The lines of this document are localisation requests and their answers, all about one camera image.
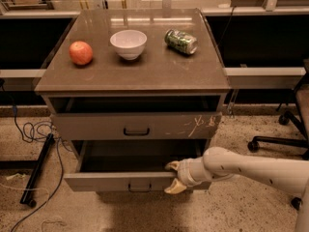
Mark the green soda can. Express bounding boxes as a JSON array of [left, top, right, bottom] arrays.
[[164, 29, 198, 55]]

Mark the grey drawer cabinet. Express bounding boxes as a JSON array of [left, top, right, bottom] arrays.
[[34, 7, 232, 194]]

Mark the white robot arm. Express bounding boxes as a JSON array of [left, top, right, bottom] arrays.
[[164, 147, 309, 232]]

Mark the black stand leg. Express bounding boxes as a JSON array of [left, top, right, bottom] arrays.
[[0, 133, 55, 208]]

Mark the blue cable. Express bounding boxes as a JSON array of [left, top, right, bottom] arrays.
[[0, 80, 72, 232]]

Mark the grey drawer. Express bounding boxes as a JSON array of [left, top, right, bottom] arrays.
[[65, 139, 209, 192], [51, 96, 221, 140]]

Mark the white bowl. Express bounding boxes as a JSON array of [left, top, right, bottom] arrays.
[[110, 30, 148, 60]]

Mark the red apple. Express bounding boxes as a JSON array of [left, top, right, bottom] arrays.
[[69, 41, 93, 66]]

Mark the white cable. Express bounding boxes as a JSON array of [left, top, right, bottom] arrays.
[[0, 172, 67, 232]]

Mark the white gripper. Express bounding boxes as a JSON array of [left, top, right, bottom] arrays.
[[164, 158, 206, 194]]

